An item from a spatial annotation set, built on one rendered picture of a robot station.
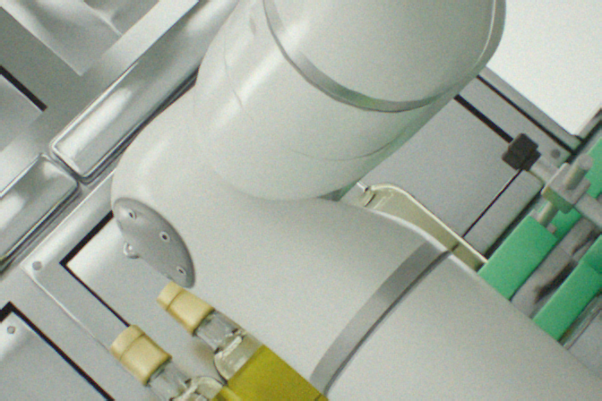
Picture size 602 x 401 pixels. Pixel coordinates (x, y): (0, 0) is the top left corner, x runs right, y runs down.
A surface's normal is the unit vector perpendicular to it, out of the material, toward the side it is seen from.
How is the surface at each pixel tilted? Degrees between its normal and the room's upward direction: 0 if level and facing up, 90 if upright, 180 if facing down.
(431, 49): 151
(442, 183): 90
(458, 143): 90
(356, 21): 107
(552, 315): 90
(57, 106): 90
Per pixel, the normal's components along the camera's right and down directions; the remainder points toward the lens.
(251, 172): -0.42, 0.80
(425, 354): -0.12, -0.18
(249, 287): -0.44, 0.42
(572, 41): 0.03, -0.33
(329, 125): -0.18, 0.90
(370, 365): -0.40, 0.17
